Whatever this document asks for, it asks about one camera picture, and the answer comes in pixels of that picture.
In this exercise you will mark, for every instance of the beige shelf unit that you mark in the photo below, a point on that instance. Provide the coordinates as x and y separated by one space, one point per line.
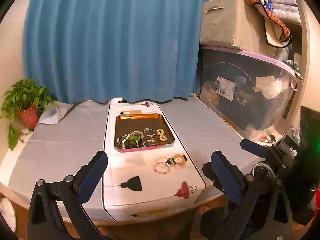
303 42

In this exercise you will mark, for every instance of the beige fabric box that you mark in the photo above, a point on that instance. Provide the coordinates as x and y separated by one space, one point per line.
225 22

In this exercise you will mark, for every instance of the stack of white packets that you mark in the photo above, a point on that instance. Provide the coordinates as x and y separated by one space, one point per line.
285 5

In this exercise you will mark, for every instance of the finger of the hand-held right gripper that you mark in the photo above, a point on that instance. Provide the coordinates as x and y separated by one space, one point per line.
208 171
252 146

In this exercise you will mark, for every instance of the gold bangles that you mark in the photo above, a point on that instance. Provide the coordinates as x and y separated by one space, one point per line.
150 143

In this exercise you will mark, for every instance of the white plastic bag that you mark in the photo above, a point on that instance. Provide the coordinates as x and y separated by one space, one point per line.
270 86

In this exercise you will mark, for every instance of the copper tray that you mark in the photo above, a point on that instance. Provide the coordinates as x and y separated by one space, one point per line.
140 123

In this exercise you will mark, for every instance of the blue curtain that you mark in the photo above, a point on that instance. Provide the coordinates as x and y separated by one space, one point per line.
112 42

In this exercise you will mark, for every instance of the small black jewelry piece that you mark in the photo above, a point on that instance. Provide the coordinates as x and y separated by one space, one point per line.
171 161

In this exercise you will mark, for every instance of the green jewelry piece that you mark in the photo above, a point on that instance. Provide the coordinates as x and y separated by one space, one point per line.
135 140

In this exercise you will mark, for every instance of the silver bangles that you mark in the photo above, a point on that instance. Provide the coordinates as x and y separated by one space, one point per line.
144 132

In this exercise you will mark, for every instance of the white printed table runner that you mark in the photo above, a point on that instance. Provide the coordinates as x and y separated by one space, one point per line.
130 165

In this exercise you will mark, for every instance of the red green printed paper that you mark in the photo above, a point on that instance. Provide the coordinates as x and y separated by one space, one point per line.
268 138

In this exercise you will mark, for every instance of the potted green plant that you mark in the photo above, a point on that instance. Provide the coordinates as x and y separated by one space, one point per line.
28 116

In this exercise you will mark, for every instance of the clear storage bin purple lid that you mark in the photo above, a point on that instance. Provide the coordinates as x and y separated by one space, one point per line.
232 110

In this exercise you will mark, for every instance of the white paper label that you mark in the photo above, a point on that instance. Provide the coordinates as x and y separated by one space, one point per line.
225 87

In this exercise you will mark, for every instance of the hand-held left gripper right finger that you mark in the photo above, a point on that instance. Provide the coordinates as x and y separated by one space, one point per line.
225 177

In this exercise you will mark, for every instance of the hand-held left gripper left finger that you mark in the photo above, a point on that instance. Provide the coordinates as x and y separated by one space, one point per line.
92 177

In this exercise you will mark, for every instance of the green printed wrapper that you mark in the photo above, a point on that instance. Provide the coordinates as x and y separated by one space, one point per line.
296 67

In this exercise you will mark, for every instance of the white cloth bundle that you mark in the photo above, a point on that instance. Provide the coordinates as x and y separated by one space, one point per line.
7 210

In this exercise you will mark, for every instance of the black round device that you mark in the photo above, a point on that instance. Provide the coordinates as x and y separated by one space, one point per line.
260 171

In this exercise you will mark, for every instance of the patterned red cloth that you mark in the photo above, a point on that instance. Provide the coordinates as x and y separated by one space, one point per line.
271 27

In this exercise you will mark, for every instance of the pink clear bangle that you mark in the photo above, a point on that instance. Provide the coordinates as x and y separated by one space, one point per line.
161 172

